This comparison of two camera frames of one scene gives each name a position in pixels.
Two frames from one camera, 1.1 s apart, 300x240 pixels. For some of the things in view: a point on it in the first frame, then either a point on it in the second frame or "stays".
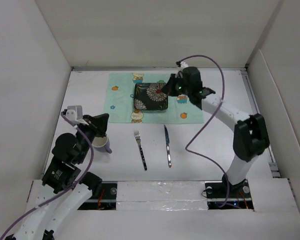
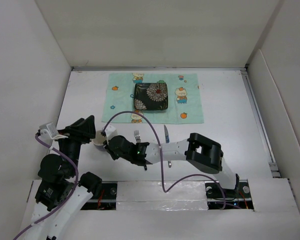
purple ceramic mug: [102, 144] stays
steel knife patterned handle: [167, 137] stays
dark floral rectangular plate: [151, 96] stays
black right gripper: [170, 85] → [114, 155]
